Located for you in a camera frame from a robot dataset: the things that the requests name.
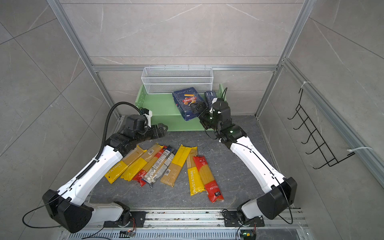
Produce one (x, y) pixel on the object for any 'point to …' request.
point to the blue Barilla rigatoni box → (184, 98)
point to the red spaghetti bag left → (139, 177)
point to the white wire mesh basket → (158, 80)
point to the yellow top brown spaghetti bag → (170, 176)
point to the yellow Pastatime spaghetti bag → (195, 183)
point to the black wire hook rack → (331, 160)
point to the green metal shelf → (164, 110)
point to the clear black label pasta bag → (156, 169)
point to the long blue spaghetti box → (210, 95)
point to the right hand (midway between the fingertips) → (192, 109)
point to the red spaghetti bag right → (213, 189)
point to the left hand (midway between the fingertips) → (161, 125)
